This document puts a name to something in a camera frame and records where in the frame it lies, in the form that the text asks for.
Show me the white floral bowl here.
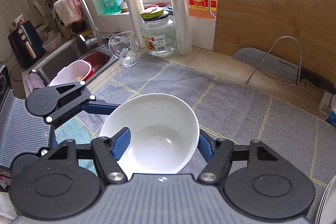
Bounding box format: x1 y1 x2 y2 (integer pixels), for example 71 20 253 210
100 93 199 177

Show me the grey kitchen knife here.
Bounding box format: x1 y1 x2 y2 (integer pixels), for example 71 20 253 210
232 47 335 95

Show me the teal cloth mat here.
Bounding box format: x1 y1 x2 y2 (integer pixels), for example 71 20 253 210
53 116 102 175

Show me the grey checked cloth mat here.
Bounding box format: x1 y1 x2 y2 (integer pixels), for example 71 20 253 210
73 52 336 214

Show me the red white basin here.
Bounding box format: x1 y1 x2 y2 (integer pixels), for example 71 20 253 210
48 50 112 86

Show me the purple rag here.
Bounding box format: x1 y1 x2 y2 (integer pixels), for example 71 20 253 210
25 73 46 92

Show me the steel sink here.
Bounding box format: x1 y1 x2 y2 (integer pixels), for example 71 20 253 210
29 38 117 85

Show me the steel faucet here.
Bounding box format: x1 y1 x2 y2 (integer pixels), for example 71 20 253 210
77 0 103 48

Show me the clear glass cup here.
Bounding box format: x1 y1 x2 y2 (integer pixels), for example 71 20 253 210
108 31 138 68

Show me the clear plastic container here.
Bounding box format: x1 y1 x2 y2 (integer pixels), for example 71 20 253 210
42 32 63 53

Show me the black air fryer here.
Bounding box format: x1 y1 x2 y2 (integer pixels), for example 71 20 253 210
7 20 45 68

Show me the glass jar yellow lid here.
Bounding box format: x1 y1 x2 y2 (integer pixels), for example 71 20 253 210
139 6 177 57

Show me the pink dish towel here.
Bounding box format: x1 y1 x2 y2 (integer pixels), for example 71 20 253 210
54 0 83 26

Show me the short plastic bag roll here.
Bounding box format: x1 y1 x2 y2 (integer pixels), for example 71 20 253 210
126 0 146 48

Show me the blue white salt bag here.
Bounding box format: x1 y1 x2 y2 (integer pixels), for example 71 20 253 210
318 92 336 127

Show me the white plate stack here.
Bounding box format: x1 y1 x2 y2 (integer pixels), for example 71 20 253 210
314 176 336 224

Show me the bamboo cutting board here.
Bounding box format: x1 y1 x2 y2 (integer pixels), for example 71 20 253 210
213 0 335 82

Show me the tall plastic wrap roll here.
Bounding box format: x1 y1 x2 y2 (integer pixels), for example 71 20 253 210
171 0 193 56

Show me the metal wire rack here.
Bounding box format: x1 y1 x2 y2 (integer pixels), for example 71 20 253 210
245 35 302 86

